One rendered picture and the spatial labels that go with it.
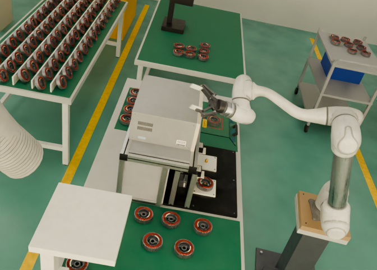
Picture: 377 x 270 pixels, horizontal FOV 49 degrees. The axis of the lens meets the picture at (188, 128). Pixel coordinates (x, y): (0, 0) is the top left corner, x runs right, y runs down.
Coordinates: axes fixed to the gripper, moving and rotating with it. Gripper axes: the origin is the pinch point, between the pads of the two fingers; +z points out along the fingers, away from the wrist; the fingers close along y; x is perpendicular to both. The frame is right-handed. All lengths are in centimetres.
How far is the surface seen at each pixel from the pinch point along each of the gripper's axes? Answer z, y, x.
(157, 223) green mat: -13, 53, 56
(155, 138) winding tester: 3.2, 11.7, 34.4
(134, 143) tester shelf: 12.8, 14.3, 41.6
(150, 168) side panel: 2.2, 27.8, 40.3
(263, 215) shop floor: -146, 9, 113
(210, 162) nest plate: -53, 1, 61
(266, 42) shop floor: -275, -336, 221
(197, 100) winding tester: -15.9, -14.5, 20.1
